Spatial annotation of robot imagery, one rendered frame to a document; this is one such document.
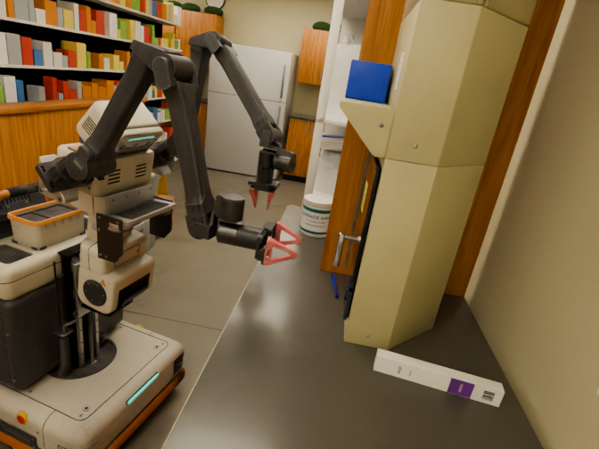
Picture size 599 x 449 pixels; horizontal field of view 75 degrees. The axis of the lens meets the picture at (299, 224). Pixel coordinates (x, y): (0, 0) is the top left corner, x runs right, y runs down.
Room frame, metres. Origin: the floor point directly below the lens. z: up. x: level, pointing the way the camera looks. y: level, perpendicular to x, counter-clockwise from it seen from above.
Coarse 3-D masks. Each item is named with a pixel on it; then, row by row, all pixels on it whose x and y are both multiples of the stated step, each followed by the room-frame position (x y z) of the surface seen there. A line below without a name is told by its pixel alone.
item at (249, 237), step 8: (264, 224) 0.92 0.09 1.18; (240, 232) 0.88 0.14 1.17; (248, 232) 0.88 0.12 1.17; (256, 232) 0.89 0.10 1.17; (264, 232) 0.89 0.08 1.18; (240, 240) 0.88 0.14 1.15; (248, 240) 0.88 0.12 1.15; (256, 240) 0.87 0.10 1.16; (264, 240) 0.89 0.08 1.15; (248, 248) 0.88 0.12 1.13; (256, 248) 0.85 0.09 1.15; (256, 256) 0.85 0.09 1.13
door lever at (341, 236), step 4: (340, 236) 0.88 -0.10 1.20; (344, 236) 0.88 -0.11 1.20; (348, 236) 0.88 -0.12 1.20; (352, 236) 0.88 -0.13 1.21; (356, 236) 0.88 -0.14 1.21; (340, 240) 0.88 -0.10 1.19; (352, 240) 0.88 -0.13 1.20; (356, 240) 0.87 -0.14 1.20; (340, 244) 0.88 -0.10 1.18; (336, 248) 0.88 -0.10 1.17; (340, 248) 0.88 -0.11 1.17; (336, 252) 0.88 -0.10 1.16; (340, 252) 0.88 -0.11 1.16; (336, 256) 0.88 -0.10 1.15; (340, 256) 0.88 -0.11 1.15; (336, 260) 0.88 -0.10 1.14; (340, 260) 0.88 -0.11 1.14; (332, 264) 0.88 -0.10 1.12; (336, 264) 0.88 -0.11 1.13
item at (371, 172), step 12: (372, 156) 1.01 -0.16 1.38; (372, 168) 0.93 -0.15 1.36; (372, 180) 0.87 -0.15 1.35; (372, 192) 0.84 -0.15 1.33; (360, 204) 1.06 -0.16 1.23; (360, 216) 0.97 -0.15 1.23; (360, 228) 0.90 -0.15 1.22; (360, 240) 0.84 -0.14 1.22; (360, 252) 0.83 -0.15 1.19; (348, 264) 1.05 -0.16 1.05; (348, 276) 0.96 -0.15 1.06; (348, 288) 0.88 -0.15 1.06; (348, 300) 0.84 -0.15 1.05
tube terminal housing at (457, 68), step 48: (432, 0) 0.83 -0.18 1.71; (432, 48) 0.82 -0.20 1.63; (480, 48) 0.84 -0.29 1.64; (432, 96) 0.82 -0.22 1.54; (480, 96) 0.88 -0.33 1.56; (432, 144) 0.82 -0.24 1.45; (480, 144) 0.92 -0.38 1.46; (384, 192) 0.83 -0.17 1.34; (432, 192) 0.82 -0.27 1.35; (384, 240) 0.82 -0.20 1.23; (432, 240) 0.86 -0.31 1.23; (384, 288) 0.82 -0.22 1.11; (432, 288) 0.90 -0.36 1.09; (384, 336) 0.82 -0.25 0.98
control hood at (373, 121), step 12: (348, 108) 0.83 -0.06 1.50; (360, 108) 0.83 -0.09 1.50; (372, 108) 0.83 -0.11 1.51; (384, 108) 0.83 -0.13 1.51; (360, 120) 0.83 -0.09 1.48; (372, 120) 0.83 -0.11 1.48; (384, 120) 0.83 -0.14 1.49; (360, 132) 0.83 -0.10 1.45; (372, 132) 0.83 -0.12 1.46; (384, 132) 0.83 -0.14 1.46; (372, 144) 0.83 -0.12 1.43; (384, 144) 0.83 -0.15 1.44; (384, 156) 0.83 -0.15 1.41
